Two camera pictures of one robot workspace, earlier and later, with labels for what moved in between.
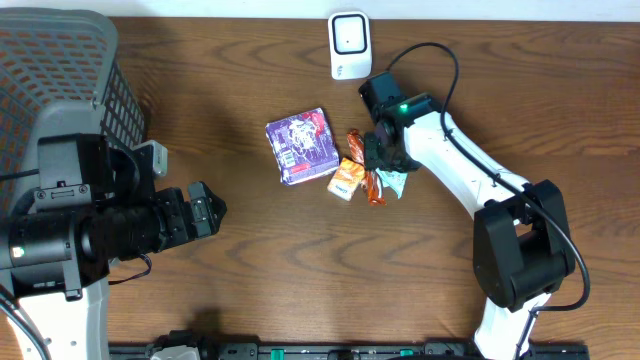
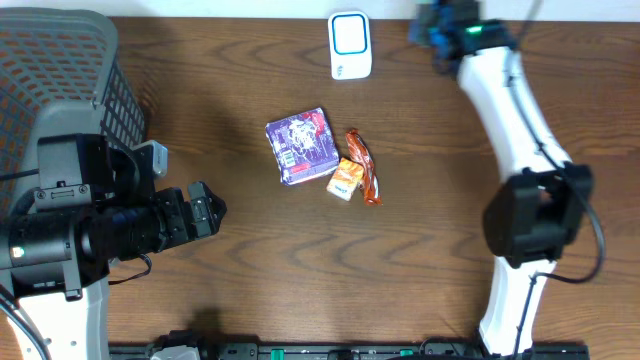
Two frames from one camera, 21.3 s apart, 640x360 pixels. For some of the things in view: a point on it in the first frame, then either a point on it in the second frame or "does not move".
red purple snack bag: (304, 147) does not move
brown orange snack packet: (375, 191) does not move
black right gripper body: (386, 158) to (430, 25)
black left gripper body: (176, 218) does not move
